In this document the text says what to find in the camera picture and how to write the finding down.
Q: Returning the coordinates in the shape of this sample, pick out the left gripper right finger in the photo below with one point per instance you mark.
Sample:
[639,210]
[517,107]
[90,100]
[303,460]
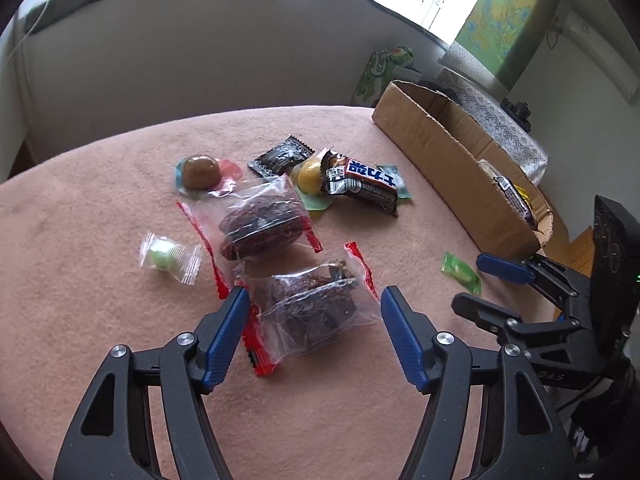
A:
[520,435]

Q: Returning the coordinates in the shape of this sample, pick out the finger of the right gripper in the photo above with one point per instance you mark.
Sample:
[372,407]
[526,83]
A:
[486,315]
[506,270]

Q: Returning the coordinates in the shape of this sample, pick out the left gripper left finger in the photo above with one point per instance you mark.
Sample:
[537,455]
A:
[111,435]

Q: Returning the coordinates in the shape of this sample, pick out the green candy packet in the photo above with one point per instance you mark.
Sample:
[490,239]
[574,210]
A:
[461,272]

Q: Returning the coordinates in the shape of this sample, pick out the dark dried fruit bag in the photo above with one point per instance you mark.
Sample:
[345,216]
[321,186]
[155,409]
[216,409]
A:
[298,312]

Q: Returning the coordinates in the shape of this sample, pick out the yellow snack packet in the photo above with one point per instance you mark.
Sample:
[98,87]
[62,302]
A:
[524,196]

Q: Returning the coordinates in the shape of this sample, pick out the snickers bar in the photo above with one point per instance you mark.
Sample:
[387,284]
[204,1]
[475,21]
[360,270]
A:
[344,176]
[506,186]

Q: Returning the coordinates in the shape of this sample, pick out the cardboard box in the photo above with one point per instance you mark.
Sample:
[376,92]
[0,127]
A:
[447,145]

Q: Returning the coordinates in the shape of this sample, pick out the black teapot tray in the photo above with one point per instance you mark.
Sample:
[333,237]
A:
[519,112]

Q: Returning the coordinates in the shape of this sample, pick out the teal candy packet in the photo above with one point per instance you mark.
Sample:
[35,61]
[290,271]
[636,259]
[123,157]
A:
[401,185]

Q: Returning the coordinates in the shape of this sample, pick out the clear green ball candy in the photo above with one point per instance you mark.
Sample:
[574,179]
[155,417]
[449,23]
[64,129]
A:
[161,253]

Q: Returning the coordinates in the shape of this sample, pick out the white lace cloth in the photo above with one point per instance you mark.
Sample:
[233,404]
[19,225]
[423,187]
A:
[480,94]

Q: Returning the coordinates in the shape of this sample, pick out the yellow jelly cup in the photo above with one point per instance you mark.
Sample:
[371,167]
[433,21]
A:
[306,177]

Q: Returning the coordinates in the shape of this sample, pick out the green paper bag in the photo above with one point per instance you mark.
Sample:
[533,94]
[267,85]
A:
[378,74]

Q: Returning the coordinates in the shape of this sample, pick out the brown jelly cup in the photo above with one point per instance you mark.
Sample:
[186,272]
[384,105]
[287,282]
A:
[200,176]

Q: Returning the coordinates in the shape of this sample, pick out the map poster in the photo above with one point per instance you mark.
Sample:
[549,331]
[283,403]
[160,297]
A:
[499,38]

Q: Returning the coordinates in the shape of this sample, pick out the black candy wrapper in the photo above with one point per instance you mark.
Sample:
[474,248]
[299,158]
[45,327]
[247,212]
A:
[281,158]

